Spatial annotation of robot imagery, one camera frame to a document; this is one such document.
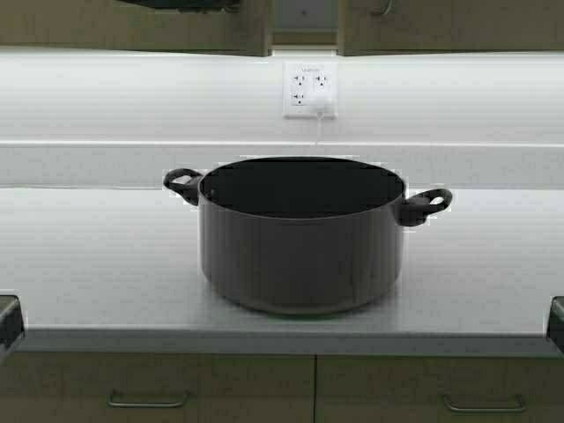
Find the grey pot with black handles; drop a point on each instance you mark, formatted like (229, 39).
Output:
(302, 235)

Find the right upper cabinet door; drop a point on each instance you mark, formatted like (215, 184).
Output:
(449, 26)

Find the cabinet door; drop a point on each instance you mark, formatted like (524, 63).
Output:
(235, 28)
(449, 26)

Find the left upper cabinet door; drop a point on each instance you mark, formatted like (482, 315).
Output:
(235, 28)

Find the white plug adapter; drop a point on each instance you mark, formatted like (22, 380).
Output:
(322, 108)

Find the right wooden drawer front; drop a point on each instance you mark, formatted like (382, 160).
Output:
(410, 389)

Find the wooden drawer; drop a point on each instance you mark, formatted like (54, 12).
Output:
(410, 389)
(74, 387)

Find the left wooden drawer front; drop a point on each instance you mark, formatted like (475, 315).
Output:
(74, 387)

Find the white wall outlet plate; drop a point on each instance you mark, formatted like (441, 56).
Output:
(305, 82)

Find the right upper door handle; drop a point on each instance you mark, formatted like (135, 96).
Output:
(383, 10)

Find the left drawer metal handle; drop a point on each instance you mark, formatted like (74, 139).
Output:
(122, 400)

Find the drawer metal handle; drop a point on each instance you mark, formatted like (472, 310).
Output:
(515, 405)
(122, 400)

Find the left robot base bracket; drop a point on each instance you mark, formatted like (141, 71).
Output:
(12, 328)

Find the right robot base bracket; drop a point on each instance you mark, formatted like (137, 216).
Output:
(555, 325)

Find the right drawer metal handle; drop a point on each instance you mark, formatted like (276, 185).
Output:
(515, 405)

